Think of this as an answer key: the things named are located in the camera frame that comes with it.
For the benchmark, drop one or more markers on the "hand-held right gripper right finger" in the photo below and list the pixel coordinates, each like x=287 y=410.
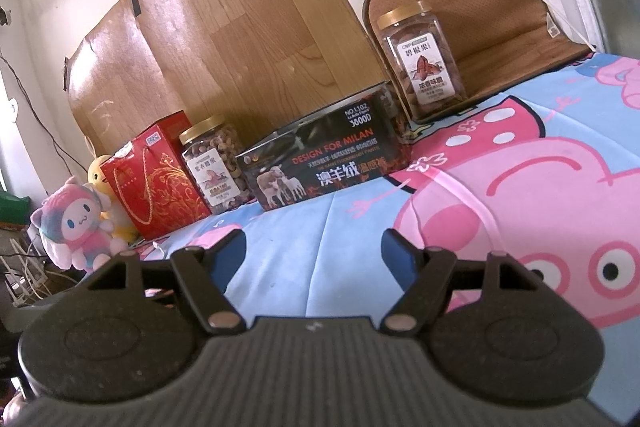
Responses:
x=397 y=253

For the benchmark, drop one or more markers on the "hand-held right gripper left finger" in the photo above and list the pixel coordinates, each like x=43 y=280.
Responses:
x=232 y=253

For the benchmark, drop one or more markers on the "cartoon pig printed blanket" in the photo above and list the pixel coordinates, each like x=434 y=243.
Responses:
x=325 y=232

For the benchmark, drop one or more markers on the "round clear jar of nuts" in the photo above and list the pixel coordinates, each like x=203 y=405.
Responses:
x=210 y=172

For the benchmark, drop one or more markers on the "red gift box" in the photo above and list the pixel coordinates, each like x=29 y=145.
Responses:
x=160 y=187

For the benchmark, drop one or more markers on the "black printed box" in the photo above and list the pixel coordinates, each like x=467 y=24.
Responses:
x=320 y=157

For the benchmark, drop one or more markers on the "yellow plush toy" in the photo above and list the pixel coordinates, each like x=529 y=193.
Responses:
x=100 y=177

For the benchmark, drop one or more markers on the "pink plush toy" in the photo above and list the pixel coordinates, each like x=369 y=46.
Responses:
x=75 y=222

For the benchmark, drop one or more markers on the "square clear jar of pecans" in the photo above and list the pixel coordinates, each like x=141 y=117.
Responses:
x=425 y=67

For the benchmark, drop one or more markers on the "green box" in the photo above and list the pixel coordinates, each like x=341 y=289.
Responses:
x=12 y=207

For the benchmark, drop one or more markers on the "wood-pattern board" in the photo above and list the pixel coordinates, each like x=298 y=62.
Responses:
x=225 y=7

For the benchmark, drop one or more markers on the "brown cushion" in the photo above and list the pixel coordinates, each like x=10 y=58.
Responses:
x=500 y=17

